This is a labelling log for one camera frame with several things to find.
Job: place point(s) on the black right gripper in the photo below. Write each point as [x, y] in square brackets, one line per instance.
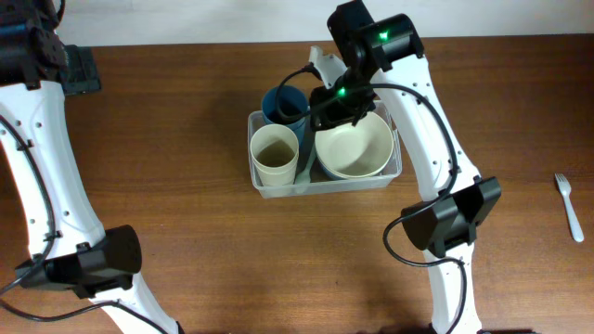
[319, 102]

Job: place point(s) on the cream bowl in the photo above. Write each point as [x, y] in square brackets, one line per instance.
[360, 169]
[370, 139]

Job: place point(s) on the blue cup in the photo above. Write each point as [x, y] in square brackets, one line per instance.
[299, 129]
[292, 102]

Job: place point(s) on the cream cup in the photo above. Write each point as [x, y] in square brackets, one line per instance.
[276, 176]
[274, 148]

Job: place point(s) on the white plastic fork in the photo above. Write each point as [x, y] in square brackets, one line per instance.
[565, 190]

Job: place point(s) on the white plastic knife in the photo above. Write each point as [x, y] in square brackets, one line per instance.
[303, 179]

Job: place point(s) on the cream cup front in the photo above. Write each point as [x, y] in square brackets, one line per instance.
[276, 176]

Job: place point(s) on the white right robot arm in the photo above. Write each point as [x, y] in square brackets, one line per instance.
[385, 61]

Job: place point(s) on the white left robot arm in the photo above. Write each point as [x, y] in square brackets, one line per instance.
[69, 247]

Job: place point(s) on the clear plastic storage container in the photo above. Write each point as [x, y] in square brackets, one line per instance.
[321, 182]

